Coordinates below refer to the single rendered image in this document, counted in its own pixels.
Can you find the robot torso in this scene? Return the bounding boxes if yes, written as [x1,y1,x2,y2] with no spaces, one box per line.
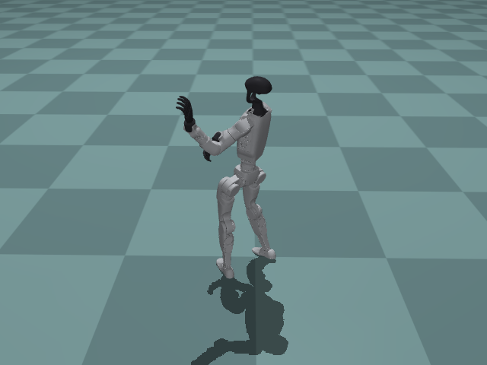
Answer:
[234,103,271,188]

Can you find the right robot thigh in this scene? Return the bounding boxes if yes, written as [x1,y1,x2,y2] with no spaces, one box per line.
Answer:
[243,167,266,219]

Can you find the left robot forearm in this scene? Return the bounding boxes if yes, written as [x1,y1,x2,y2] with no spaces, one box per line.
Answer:
[183,124,221,155]

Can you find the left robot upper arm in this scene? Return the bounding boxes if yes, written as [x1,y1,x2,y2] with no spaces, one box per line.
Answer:
[212,118,254,156]

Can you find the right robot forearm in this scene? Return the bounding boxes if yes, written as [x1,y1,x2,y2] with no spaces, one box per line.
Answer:
[215,126,233,141]

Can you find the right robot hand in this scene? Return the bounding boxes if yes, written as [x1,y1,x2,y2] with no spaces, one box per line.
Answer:
[203,132,221,162]

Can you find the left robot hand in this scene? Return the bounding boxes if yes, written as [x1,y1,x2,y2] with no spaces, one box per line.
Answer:
[176,96,196,132]

